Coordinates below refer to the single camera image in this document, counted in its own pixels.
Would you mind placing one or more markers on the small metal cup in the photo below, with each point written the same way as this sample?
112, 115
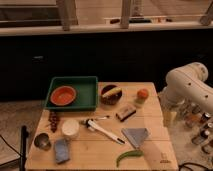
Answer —
42, 141

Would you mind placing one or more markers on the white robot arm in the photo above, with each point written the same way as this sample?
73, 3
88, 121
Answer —
186, 90

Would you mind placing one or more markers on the white paper cup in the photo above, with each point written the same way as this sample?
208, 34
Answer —
70, 128

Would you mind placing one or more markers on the wooden board eraser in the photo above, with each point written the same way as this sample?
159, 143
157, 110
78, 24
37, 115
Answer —
123, 113

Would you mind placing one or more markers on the orange bowl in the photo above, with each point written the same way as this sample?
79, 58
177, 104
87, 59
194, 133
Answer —
63, 95

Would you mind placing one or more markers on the green chili pepper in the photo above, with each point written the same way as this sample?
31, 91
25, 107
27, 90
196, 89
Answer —
132, 153

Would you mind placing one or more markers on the silver spoon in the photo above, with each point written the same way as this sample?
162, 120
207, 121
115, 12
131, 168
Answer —
95, 119

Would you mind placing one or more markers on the grey folded cloth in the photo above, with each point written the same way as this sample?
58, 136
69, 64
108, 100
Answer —
136, 136

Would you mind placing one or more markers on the dark red grape bunch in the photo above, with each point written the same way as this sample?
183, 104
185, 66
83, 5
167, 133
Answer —
53, 121

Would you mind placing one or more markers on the dark wooden bowl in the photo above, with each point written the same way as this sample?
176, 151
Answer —
110, 100

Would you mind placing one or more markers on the black stand post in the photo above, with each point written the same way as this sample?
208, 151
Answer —
24, 136

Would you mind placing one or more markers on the yellow corn cob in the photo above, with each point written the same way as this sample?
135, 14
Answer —
111, 92

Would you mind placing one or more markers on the spice bottle rack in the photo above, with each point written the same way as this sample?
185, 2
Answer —
196, 118

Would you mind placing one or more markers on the white handled tool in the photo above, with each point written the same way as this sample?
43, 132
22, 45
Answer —
91, 124

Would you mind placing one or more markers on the green plastic tray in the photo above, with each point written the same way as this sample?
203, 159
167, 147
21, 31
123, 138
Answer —
86, 88

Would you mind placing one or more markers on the blue sponge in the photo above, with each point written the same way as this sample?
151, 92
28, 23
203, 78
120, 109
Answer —
61, 151

